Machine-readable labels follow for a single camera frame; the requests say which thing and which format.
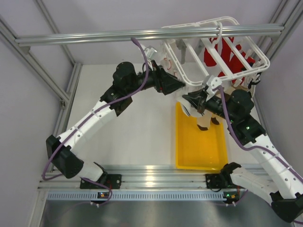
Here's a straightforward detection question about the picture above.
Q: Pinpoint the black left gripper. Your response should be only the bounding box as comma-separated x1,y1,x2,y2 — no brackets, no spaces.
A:
126,59,185,95

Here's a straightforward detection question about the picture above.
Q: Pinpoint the brown beige ribbed sock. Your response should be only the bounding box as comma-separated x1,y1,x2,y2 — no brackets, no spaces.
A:
196,111,212,131

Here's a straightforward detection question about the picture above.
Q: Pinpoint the white plastic clip hanger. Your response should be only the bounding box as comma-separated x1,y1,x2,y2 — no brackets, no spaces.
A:
164,16,270,87

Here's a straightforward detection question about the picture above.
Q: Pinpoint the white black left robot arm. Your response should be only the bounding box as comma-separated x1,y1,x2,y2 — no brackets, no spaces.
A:
46,61,185,188

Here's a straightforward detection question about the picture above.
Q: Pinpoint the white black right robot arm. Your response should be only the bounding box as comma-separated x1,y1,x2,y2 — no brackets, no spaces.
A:
182,89,303,223

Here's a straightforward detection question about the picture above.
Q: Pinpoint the grey sock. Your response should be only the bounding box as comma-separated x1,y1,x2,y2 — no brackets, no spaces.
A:
176,39,187,64

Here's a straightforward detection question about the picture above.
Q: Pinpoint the red christmas sock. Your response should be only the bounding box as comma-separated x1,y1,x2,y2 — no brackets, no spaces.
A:
204,37,256,89

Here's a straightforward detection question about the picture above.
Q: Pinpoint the yellow plastic tray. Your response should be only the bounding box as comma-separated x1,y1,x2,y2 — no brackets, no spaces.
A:
175,103,228,173

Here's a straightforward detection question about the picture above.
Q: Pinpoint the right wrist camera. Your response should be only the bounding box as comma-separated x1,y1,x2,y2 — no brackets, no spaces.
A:
203,75,222,95

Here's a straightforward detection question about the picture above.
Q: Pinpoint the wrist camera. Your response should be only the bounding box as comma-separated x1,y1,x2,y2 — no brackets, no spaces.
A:
144,46,159,61
203,75,222,95

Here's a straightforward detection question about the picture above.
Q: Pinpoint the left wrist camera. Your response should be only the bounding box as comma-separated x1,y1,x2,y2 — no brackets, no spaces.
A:
144,46,159,61

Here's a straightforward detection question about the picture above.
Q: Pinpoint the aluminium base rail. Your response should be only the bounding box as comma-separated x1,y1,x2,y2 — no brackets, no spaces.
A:
37,164,275,191

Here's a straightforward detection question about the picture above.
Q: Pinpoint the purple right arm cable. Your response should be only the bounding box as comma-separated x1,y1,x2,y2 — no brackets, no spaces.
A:
216,85,303,180

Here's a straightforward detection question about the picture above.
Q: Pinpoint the slotted cable duct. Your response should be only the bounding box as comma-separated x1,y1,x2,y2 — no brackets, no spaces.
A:
47,191,240,201

